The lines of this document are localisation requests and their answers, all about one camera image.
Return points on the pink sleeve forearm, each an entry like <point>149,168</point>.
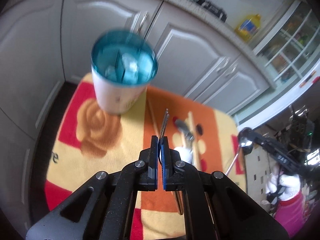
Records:
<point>289,214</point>

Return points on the cabinet door handle pair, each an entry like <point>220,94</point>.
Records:
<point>223,64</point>
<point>231,70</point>

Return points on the long silver spoon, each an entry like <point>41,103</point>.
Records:
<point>182,127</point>

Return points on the gas stove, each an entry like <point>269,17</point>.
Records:
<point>202,2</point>

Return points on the silver fork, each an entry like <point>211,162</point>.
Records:
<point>164,125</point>

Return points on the white gloved right hand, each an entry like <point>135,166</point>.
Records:
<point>279,178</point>

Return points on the cabinet door handle pair right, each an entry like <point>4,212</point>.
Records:
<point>231,70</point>

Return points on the round silver spoon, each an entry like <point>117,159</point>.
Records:
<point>245,147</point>

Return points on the glass door cabinet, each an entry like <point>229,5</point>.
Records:
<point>291,44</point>

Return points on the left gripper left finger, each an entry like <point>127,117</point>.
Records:
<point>153,164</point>

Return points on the brown wooden chopstick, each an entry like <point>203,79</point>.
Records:
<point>153,119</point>

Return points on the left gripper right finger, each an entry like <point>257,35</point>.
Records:
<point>167,163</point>

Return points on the yellow oil bottle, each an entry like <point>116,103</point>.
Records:
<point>247,29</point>

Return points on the light bamboo chopstick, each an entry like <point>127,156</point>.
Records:
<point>196,159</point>

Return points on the cabinet door handle pair left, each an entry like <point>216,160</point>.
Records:
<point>223,64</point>

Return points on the white rice paddle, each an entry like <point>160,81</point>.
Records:
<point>186,154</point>

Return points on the utensil holder cup teal rim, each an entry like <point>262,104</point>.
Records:
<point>123,64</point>

